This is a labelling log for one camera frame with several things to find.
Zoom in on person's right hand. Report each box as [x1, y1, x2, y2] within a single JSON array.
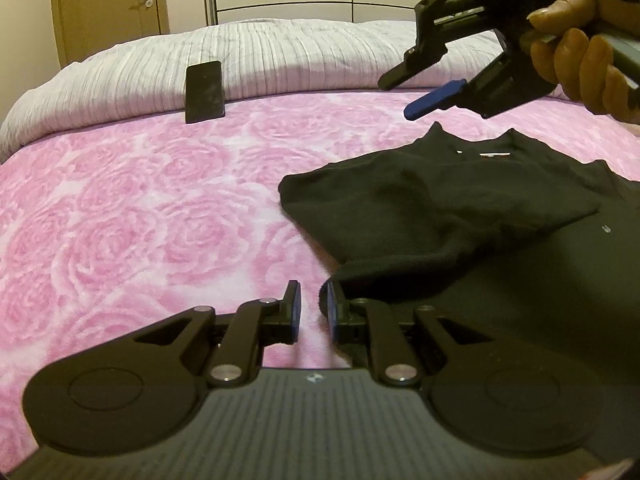
[[526, 0, 640, 124]]

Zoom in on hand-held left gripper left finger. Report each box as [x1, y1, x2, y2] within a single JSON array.
[[27, 280, 303, 388]]

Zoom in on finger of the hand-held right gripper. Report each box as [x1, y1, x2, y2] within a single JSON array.
[[403, 80, 471, 122], [377, 42, 448, 92]]

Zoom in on black smartphone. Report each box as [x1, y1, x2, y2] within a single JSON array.
[[184, 60, 227, 126]]

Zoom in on wooden door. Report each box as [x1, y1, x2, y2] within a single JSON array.
[[47, 0, 172, 69]]

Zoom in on pink rose-print blanket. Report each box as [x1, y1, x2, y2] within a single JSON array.
[[0, 84, 640, 466]]

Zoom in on white striped quilt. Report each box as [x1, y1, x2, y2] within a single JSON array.
[[0, 19, 568, 162]]

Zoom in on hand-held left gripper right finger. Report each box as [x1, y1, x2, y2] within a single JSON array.
[[325, 280, 576, 388]]

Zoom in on black sweater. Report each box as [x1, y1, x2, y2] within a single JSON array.
[[277, 121, 640, 413]]

